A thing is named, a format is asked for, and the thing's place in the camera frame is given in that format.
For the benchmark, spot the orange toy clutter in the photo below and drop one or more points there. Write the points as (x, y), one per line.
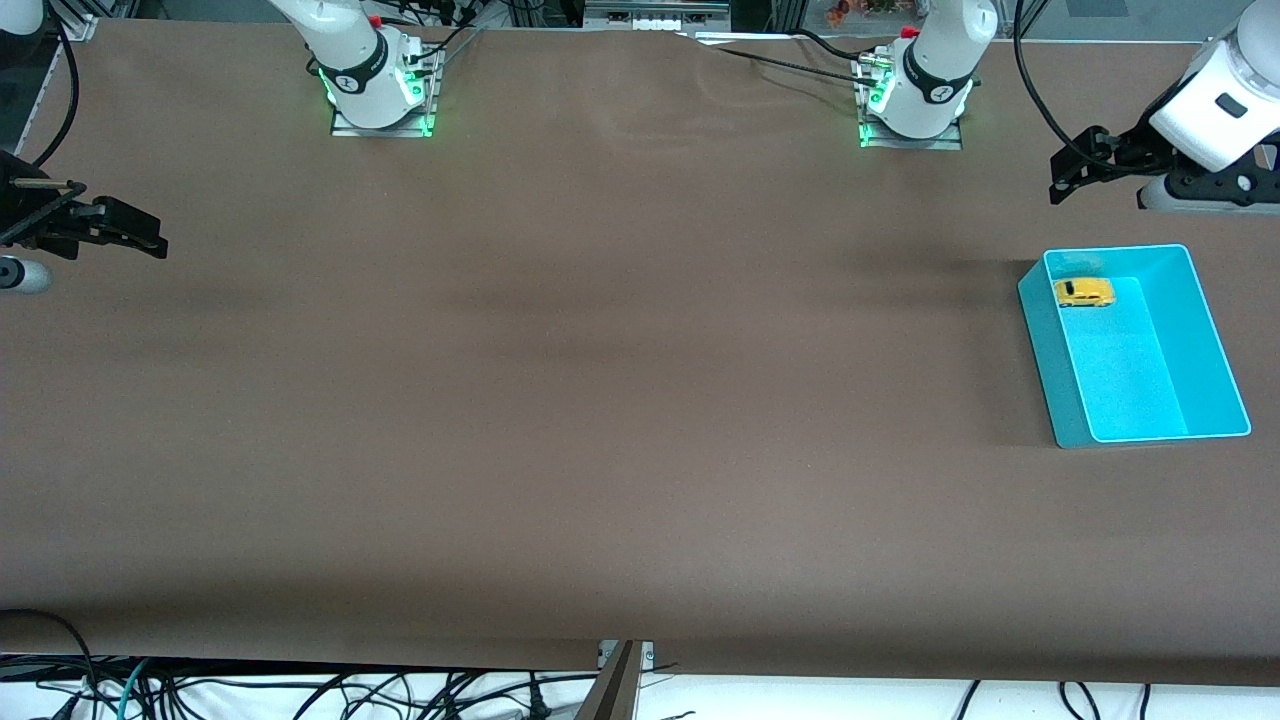
(860, 10)

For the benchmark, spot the aluminium frame post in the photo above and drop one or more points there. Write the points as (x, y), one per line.
(790, 12)

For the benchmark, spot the turquoise plastic bin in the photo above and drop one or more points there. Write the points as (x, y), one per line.
(1140, 380)

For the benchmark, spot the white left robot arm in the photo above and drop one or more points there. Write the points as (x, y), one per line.
(930, 100)

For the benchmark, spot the aluminium corner bracket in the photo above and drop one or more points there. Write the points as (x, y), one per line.
(648, 655)

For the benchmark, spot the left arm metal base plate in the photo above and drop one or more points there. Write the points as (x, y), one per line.
(940, 143)

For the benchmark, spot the white power strip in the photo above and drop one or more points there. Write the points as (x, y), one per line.
(655, 22)

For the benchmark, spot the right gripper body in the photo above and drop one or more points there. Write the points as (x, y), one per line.
(28, 212)

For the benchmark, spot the dark frame post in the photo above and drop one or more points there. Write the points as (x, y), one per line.
(610, 695)

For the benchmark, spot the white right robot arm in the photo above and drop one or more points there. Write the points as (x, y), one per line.
(365, 95)

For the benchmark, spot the yellow toy beetle car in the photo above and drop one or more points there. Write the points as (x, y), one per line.
(1085, 292)

